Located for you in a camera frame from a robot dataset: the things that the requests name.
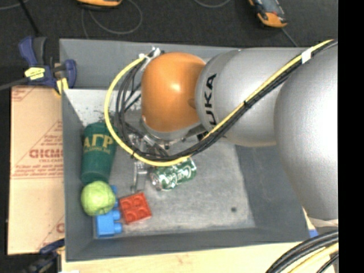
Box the blue toy brick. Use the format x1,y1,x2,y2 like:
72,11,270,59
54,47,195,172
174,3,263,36
93,184,124,238

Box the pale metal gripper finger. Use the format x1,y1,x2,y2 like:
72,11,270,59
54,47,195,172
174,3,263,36
136,161,148,192
130,162,139,192

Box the red toy brick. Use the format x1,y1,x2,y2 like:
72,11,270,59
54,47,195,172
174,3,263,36
117,192,153,225

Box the dark green cup, yellow letters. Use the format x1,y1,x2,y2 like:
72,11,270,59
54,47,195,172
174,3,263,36
80,121,118,185

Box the lime green ball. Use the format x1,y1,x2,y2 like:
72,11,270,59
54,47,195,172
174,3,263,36
80,180,117,217

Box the green and white drink can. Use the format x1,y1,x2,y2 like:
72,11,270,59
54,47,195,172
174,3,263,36
148,157,198,192

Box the brown cardboard board, red print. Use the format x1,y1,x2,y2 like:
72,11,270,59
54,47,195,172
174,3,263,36
6,85,66,256

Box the grey metal bin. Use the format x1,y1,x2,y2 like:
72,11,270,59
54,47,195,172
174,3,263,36
59,38,317,261

